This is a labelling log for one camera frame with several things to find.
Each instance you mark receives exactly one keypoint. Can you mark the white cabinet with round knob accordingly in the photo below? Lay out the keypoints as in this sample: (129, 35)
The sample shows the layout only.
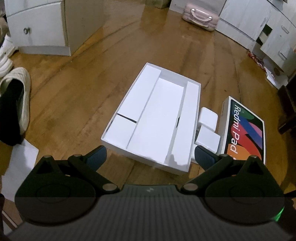
(46, 25)

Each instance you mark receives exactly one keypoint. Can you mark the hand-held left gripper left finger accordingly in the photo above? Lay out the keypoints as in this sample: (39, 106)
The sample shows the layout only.
(97, 155)

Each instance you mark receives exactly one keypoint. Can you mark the white board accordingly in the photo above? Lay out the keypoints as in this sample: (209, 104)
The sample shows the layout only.
(180, 5)

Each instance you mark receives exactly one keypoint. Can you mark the pink suitcase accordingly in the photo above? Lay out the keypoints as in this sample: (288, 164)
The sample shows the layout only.
(200, 16)

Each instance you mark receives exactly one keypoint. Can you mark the dark wooden furniture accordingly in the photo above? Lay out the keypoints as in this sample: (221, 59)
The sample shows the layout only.
(288, 109)

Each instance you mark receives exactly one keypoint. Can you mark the colourful printed box lid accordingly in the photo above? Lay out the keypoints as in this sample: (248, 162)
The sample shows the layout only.
(245, 129)

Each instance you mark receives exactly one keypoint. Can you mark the white sneaker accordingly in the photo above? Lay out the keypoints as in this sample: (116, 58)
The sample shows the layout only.
(5, 55)

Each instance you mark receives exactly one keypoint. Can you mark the flat white cardboard packaging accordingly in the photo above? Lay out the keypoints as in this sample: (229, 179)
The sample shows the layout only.
(276, 74)

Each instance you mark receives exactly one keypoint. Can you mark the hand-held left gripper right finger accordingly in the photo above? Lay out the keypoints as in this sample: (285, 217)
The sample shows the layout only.
(203, 155)

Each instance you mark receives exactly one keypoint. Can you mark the white cardboard box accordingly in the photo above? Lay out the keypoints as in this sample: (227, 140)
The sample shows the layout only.
(159, 115)

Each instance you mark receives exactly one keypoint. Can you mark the white drawer cabinet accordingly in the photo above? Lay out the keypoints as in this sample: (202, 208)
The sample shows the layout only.
(277, 39)

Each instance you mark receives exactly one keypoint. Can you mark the brown cardboard box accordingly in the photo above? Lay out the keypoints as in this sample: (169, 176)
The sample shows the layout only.
(162, 3)

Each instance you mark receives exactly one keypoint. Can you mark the small white box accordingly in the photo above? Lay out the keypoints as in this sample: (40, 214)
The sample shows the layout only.
(208, 117)
(207, 139)

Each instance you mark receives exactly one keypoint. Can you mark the white slipper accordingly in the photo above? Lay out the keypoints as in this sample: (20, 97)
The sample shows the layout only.
(24, 92)

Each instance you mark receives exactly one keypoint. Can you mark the white wardrobe cabinet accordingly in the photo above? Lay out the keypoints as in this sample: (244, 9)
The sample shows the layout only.
(242, 16)

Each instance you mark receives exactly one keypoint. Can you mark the white paper sheet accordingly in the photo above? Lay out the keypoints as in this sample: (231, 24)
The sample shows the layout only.
(20, 162)

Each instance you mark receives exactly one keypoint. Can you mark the red patterned wrapper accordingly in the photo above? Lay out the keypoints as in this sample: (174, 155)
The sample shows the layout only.
(255, 59)

